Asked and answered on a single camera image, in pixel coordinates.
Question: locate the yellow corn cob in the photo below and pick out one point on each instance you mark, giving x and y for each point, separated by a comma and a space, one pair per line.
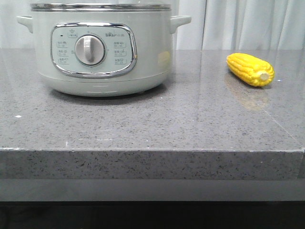
250, 69

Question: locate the white pleated curtain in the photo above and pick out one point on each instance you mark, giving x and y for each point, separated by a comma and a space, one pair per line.
214, 25

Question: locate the pale green electric cooking pot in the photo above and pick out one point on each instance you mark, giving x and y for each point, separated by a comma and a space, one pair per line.
100, 52

